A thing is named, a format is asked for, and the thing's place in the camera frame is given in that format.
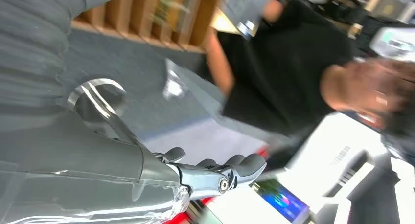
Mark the cardboard slotted card organizer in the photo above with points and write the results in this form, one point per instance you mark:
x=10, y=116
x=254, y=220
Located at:
x=142, y=16

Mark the blue display screen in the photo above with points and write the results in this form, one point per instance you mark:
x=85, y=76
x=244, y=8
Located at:
x=283, y=201

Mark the person at laptop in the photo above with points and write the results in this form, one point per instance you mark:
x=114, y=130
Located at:
x=285, y=63

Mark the grey laptop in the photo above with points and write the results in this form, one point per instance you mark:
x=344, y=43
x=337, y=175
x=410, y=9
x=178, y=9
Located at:
x=240, y=5

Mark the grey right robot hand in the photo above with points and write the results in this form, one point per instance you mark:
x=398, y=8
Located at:
x=81, y=170

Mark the white machine cabinet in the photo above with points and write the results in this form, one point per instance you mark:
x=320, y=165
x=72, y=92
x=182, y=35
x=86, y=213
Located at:
x=327, y=144

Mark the pale grey partition panel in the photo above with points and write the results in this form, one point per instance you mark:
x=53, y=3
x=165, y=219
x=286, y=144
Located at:
x=202, y=88

